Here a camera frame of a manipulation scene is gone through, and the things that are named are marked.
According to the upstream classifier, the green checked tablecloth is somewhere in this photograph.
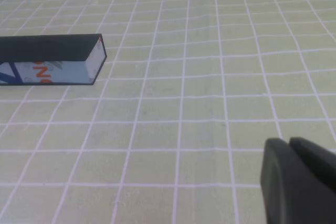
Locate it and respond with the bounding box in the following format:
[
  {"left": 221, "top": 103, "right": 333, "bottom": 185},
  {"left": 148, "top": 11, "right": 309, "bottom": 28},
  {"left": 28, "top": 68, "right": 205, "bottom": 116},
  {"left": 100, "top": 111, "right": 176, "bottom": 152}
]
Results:
[{"left": 0, "top": 0, "right": 336, "bottom": 224}]

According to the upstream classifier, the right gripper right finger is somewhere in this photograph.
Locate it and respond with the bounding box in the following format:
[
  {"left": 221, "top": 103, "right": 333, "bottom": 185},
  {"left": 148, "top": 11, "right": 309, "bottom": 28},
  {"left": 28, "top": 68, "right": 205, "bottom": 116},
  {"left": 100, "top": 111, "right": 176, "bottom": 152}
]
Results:
[{"left": 289, "top": 136, "right": 336, "bottom": 187}]

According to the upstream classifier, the black printed glasses case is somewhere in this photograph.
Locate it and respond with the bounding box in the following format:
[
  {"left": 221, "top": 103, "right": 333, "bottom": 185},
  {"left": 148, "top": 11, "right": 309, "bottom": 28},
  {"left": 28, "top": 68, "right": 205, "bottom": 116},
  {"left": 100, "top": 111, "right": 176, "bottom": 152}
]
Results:
[{"left": 0, "top": 34, "right": 108, "bottom": 86}]

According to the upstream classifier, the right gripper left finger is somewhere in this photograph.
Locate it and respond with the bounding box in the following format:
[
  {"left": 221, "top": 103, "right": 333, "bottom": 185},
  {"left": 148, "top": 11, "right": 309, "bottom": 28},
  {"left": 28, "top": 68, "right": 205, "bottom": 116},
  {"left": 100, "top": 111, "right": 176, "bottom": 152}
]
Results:
[{"left": 260, "top": 137, "right": 336, "bottom": 224}]

